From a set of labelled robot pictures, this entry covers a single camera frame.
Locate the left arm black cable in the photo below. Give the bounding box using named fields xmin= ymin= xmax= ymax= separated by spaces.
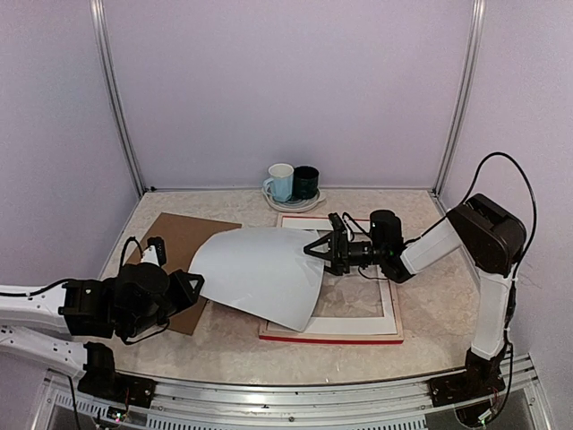
xmin=0 ymin=236 xmax=144 ymax=299

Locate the aluminium corner post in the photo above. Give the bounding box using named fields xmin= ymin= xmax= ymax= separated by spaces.
xmin=90 ymin=0 xmax=147 ymax=198
xmin=432 ymin=0 xmax=486 ymax=198

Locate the light blue mug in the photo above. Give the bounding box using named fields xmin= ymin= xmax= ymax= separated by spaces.
xmin=262 ymin=163 xmax=295 ymax=202

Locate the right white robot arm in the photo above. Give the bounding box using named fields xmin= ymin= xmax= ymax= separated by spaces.
xmin=304 ymin=193 xmax=526 ymax=360

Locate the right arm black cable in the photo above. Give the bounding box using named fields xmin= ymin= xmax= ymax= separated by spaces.
xmin=463 ymin=151 xmax=538 ymax=270

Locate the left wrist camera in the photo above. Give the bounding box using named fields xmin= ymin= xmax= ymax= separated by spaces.
xmin=141 ymin=236 xmax=167 ymax=267

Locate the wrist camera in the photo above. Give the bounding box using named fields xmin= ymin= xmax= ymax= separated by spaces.
xmin=141 ymin=236 xmax=167 ymax=267
xmin=328 ymin=212 xmax=348 ymax=239

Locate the white plate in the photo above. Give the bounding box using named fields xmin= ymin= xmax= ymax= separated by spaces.
xmin=261 ymin=187 xmax=326 ymax=213

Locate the right aluminium corner post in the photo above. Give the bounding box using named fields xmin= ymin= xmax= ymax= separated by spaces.
xmin=432 ymin=0 xmax=486 ymax=198

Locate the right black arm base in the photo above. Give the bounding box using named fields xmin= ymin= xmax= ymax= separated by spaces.
xmin=428 ymin=347 xmax=507 ymax=408

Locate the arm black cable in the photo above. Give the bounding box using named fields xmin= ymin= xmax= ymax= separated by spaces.
xmin=0 ymin=236 xmax=144 ymax=299
xmin=463 ymin=151 xmax=538 ymax=270

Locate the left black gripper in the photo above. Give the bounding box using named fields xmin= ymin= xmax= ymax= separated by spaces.
xmin=123 ymin=269 xmax=203 ymax=339

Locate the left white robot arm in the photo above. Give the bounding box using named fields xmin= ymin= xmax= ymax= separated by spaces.
xmin=1 ymin=262 xmax=204 ymax=377

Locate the left aluminium corner post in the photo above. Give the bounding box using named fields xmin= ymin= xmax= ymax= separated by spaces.
xmin=90 ymin=0 xmax=147 ymax=198

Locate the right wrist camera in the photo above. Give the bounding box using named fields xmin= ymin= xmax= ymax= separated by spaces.
xmin=328 ymin=212 xmax=348 ymax=239

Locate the brown backing board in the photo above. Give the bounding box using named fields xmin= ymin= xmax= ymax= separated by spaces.
xmin=141 ymin=212 xmax=242 ymax=336

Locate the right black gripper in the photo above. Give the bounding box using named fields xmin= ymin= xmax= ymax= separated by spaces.
xmin=304 ymin=231 xmax=386 ymax=276

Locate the white mat board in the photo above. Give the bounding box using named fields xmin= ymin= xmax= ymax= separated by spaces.
xmin=281 ymin=216 xmax=398 ymax=336

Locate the red and wood picture frame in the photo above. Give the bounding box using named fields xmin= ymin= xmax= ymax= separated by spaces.
xmin=258 ymin=212 xmax=406 ymax=347

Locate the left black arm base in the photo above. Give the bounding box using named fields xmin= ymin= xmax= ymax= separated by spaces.
xmin=78 ymin=342 xmax=157 ymax=409

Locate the red and dark photo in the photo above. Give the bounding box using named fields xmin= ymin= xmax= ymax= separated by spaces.
xmin=189 ymin=228 xmax=324 ymax=332

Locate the dark green mug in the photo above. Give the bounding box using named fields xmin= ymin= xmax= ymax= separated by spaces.
xmin=292 ymin=166 xmax=320 ymax=200

